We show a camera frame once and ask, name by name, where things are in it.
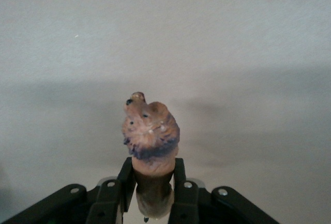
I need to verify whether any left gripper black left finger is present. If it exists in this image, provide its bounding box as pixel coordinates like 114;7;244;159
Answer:
0;156;137;224

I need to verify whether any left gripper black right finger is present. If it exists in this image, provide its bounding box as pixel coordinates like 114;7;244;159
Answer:
168;157;280;224

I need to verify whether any brown lion statue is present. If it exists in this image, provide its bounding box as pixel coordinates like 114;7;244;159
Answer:
123;91;181;221

